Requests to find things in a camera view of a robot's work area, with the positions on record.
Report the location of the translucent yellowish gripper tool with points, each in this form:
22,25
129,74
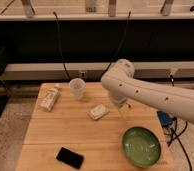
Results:
125,110

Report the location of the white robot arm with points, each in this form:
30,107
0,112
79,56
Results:
121,85

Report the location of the black smartphone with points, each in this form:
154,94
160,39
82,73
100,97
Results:
70,158

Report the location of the green ceramic bowl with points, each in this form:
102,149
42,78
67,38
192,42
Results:
141,147

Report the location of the blue connector box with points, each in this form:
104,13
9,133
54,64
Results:
164,119

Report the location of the clear plastic cup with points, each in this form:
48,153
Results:
77,86

